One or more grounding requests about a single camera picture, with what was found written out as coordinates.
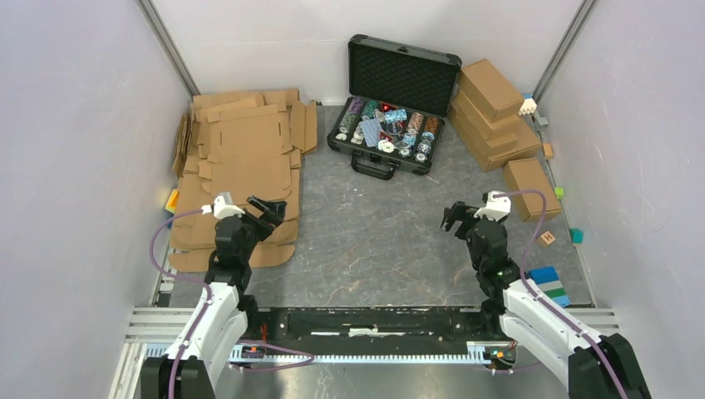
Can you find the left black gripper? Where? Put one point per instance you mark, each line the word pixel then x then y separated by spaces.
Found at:
pixel 276 207

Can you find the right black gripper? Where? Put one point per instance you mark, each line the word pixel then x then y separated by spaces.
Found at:
pixel 459 211

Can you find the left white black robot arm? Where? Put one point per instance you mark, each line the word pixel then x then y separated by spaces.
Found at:
pixel 192 364

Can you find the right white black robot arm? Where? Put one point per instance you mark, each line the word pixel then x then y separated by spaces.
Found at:
pixel 589 363

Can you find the single folded cardboard box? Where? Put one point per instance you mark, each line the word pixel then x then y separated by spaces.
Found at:
pixel 528 174

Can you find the stack of flat cardboard blanks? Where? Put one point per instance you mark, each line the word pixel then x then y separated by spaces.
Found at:
pixel 192 234

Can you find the wooden letter H block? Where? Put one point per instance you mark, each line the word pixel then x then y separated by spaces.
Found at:
pixel 546 239

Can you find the orange yellow toy block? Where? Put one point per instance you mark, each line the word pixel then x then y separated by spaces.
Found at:
pixel 171 202

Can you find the blue green stacked bricks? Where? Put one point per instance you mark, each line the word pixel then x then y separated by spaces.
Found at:
pixel 547 280

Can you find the small wooden cube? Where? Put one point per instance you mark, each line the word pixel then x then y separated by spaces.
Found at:
pixel 548 151

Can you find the teal cube block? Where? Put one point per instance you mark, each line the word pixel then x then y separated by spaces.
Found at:
pixel 576 236

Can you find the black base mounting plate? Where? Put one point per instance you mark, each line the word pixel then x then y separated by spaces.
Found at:
pixel 376 331

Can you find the black poker chip case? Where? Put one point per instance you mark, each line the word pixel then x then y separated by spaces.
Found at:
pixel 394 117

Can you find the white blue toy brick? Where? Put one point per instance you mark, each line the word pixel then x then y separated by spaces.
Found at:
pixel 528 107

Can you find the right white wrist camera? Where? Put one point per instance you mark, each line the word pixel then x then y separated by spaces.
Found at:
pixel 496 208

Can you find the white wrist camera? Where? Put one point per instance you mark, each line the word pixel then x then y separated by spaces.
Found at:
pixel 222 207
pixel 496 208

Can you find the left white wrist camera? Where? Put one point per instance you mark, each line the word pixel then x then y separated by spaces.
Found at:
pixel 222 207

